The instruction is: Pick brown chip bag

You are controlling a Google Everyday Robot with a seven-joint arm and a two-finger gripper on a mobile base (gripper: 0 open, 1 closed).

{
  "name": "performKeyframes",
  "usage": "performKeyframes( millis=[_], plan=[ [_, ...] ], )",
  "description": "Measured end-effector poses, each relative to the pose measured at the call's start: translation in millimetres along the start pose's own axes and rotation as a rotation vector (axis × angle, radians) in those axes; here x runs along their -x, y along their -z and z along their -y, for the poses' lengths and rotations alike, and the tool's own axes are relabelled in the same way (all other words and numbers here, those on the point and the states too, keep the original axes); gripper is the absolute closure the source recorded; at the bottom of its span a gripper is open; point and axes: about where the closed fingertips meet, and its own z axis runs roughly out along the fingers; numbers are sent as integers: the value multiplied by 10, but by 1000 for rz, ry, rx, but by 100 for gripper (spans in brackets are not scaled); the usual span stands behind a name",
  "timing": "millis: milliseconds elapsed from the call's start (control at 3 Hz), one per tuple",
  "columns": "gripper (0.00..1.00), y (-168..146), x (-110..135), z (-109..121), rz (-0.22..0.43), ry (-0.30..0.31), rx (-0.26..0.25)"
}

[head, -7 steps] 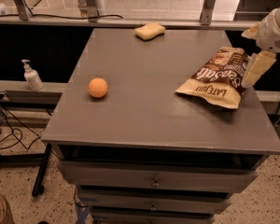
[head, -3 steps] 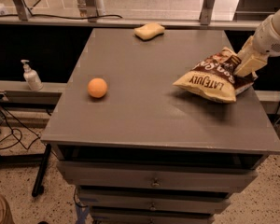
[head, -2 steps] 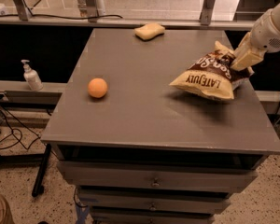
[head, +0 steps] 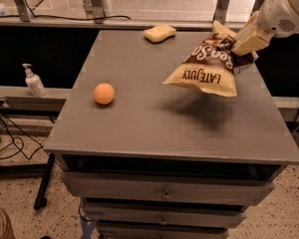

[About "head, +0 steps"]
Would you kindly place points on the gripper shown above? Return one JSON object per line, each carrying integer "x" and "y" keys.
{"x": 275, "y": 18}

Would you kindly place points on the brown chip bag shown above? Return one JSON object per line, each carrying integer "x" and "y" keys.
{"x": 211, "y": 67}

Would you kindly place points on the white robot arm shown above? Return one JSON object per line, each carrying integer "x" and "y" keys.
{"x": 274, "y": 18}

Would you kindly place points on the yellow sponge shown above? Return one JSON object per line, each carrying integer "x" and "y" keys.
{"x": 159, "y": 33}

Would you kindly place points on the orange ball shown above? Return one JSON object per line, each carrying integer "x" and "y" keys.
{"x": 104, "y": 94}

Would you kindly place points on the grey drawer cabinet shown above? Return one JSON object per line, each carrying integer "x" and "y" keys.
{"x": 155, "y": 129}

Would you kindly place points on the top grey drawer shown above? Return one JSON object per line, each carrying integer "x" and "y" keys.
{"x": 168, "y": 189}

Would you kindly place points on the grey drawer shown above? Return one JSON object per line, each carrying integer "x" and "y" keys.
{"x": 152, "y": 231}
{"x": 160, "y": 215}
{"x": 168, "y": 189}

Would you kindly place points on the middle grey drawer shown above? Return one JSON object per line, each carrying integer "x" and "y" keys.
{"x": 160, "y": 215}

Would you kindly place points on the white pump bottle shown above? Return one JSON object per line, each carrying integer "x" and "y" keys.
{"x": 34, "y": 82}

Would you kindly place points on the bottom grey drawer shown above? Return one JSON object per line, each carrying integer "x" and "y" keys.
{"x": 152, "y": 231}

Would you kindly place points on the black stand leg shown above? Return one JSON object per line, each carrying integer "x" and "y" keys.
{"x": 41, "y": 200}

